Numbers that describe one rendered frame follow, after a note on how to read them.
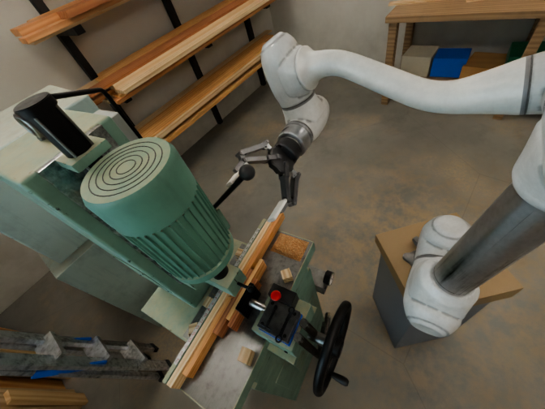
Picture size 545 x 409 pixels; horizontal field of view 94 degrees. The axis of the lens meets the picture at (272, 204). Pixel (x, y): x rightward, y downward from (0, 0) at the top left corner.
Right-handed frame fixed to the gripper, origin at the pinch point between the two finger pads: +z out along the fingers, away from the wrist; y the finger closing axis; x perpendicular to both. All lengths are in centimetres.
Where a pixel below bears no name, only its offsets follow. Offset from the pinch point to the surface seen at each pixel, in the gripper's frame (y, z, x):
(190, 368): -22, 39, -29
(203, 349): -21.9, 33.9, -29.3
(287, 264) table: -30.9, -2.3, -23.8
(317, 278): -56, -11, -37
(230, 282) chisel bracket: -13.8, 15.5, -18.4
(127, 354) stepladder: -27, 62, -131
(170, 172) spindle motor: 17.3, 12.0, 10.6
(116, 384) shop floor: -39, 84, -159
